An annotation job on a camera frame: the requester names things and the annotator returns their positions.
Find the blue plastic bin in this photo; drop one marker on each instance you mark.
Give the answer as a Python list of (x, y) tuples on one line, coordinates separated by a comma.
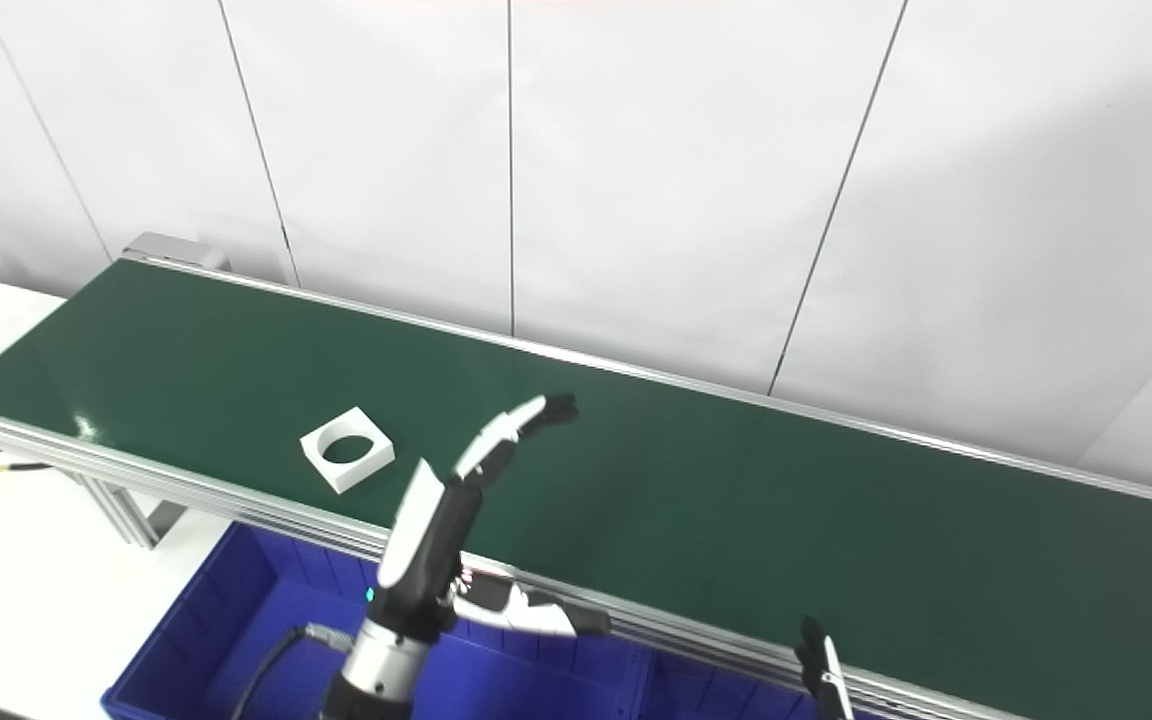
[(716, 695), (236, 640)]

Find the grey conveyor end housing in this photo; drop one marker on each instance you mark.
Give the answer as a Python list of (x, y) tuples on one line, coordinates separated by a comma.
[(176, 250)]

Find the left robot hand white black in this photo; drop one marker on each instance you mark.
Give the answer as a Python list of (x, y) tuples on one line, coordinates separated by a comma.
[(426, 550)]

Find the aluminium conveyor support leg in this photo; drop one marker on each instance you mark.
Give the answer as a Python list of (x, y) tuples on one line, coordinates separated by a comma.
[(126, 515)]

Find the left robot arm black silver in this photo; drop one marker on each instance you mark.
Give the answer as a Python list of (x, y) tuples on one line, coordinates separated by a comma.
[(381, 670)]

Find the green conveyor belt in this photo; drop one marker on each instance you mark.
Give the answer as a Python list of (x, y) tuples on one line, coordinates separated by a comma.
[(186, 485), (736, 480)]

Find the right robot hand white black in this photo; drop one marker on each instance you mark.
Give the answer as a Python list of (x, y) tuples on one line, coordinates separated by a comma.
[(824, 680)]

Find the white square part with hole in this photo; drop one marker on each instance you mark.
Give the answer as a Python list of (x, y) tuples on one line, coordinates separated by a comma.
[(376, 452)]

